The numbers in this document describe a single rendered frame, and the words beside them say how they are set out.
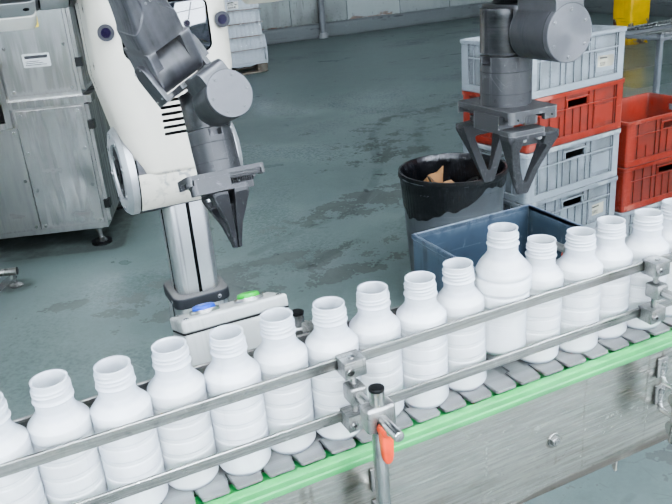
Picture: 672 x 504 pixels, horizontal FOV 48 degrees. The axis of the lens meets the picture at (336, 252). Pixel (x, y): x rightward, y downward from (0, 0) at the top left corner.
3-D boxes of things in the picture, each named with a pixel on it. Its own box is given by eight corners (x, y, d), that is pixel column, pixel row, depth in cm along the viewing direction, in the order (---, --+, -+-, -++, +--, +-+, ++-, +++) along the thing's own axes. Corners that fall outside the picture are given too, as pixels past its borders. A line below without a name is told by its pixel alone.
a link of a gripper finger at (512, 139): (518, 178, 91) (519, 101, 88) (559, 192, 85) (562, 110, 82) (472, 189, 89) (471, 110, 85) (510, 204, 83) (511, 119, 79)
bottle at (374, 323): (413, 414, 91) (408, 290, 84) (369, 429, 89) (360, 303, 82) (390, 390, 96) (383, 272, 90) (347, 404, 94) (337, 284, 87)
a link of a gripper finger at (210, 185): (263, 242, 96) (245, 169, 95) (209, 255, 93) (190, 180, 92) (248, 244, 102) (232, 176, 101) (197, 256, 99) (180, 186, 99)
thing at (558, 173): (525, 206, 318) (526, 155, 310) (460, 186, 350) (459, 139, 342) (620, 175, 347) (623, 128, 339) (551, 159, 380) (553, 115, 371)
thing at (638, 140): (625, 169, 355) (628, 123, 346) (562, 153, 388) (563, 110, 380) (711, 145, 380) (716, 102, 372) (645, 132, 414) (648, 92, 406)
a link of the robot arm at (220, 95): (182, 35, 98) (130, 72, 94) (210, 5, 87) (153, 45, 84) (239, 111, 101) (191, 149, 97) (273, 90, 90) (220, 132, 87)
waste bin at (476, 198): (439, 339, 309) (435, 190, 284) (385, 299, 347) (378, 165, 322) (528, 310, 326) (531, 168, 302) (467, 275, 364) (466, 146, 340)
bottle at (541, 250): (541, 340, 105) (548, 228, 99) (567, 360, 99) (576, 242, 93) (503, 348, 103) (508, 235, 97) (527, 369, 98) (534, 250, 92)
